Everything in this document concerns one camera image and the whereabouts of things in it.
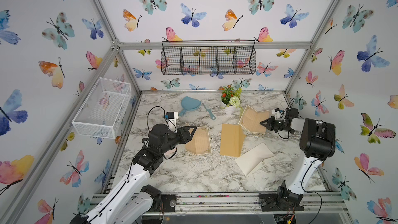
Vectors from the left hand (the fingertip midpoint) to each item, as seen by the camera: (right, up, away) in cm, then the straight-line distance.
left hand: (194, 127), depth 72 cm
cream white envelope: (+28, -21, +13) cm, 37 cm away
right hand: (+42, 0, +28) cm, 50 cm away
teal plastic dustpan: (-7, +13, +43) cm, 45 cm away
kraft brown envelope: (+22, -11, +24) cm, 34 cm away
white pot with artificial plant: (+20, +14, +23) cm, 34 cm away
